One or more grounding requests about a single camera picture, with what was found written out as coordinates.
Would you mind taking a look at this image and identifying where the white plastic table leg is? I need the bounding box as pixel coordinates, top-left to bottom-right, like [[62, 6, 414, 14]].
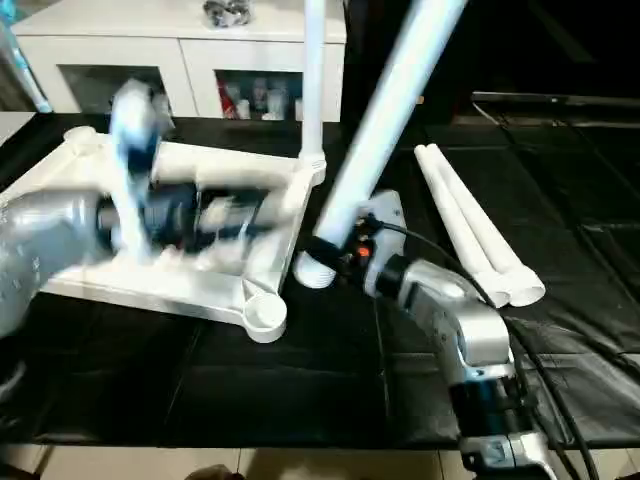
[[414, 144, 513, 309], [299, 0, 329, 187], [426, 143, 547, 305], [293, 0, 469, 289]]

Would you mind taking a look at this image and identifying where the red bottle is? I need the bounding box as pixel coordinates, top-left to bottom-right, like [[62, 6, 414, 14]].
[[221, 84, 240, 118]]

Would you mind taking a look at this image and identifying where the black work mat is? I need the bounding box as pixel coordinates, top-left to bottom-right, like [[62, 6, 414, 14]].
[[0, 110, 640, 446]]

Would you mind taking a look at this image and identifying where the white glass-door cabinet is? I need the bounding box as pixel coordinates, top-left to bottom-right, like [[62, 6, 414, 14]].
[[10, 0, 347, 121]]

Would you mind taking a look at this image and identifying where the dark bundle on cabinet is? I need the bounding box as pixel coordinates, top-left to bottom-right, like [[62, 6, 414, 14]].
[[202, 0, 252, 29]]

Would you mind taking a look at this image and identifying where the teal plastic object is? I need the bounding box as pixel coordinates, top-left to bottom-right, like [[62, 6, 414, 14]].
[[0, 0, 53, 113]]

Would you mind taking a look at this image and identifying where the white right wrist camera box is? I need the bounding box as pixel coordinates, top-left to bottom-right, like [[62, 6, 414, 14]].
[[355, 190, 407, 253]]

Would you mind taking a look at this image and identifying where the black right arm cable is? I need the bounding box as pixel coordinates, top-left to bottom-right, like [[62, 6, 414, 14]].
[[372, 220, 603, 480]]

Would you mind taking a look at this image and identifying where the dark metal rail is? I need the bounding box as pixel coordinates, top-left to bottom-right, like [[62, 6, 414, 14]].
[[472, 91, 640, 107]]

